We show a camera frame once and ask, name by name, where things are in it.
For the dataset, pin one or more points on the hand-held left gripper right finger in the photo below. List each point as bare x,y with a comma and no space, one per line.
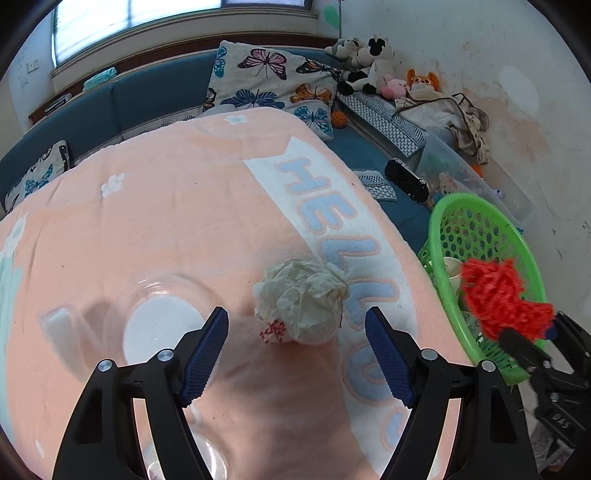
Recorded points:
388,360

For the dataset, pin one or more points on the green plastic basket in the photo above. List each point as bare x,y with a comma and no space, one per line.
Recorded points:
461,221

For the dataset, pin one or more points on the clear storage box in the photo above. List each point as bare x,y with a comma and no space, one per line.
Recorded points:
489,189

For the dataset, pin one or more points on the black case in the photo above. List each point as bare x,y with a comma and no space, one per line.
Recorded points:
406,179

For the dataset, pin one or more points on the small butterfly pillow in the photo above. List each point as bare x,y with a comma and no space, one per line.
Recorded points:
37,175

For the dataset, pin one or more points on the teal tissue pack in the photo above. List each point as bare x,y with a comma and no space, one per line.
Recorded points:
99,77

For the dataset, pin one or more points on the large butterfly pillow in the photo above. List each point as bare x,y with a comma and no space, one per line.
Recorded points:
268,78

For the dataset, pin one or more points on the red fuzzy scrubber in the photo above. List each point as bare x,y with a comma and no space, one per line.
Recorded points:
498,295

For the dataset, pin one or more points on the small orange basketball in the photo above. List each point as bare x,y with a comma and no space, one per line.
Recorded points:
339,119

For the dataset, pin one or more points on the pink printed blanket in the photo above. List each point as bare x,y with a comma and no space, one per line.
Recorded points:
184,221

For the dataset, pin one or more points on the clear plastic cup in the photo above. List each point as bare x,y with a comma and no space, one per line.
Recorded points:
157,323

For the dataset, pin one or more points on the white paper cup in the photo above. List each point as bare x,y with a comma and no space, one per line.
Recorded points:
450,272

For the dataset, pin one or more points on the pink plush toy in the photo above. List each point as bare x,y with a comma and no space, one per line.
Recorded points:
393,86

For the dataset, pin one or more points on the clear plastic lid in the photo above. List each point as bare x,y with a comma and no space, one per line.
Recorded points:
205,454

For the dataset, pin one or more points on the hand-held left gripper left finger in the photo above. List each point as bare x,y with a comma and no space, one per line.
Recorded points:
205,360

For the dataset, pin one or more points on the paper ball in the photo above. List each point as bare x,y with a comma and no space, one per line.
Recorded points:
304,300

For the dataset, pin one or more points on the orange fox plush toy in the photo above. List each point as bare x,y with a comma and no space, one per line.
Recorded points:
422,82

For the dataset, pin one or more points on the window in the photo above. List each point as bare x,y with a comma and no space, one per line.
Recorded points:
161,23

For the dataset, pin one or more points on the small cow plush toy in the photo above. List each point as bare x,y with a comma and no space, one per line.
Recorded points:
345,47

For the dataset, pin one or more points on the colourful wall decoration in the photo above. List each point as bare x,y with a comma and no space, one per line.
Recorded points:
331,16

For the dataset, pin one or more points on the small checkered cloth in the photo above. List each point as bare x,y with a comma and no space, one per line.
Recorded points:
376,184

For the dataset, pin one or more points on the blue sofa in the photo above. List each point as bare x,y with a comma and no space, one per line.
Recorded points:
152,97

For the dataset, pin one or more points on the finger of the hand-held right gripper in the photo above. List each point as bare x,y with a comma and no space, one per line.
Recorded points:
575,344
524,353

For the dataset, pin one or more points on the book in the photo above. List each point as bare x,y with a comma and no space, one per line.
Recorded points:
57,102

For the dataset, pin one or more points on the checkered cushion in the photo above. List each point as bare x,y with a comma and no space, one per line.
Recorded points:
383,120

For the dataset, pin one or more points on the large cow plush toy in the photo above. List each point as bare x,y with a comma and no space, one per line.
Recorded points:
369,60

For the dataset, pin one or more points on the beige cloth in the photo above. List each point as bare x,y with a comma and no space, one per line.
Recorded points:
443,110

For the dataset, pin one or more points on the wall switch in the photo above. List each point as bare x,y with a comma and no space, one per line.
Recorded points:
32,66

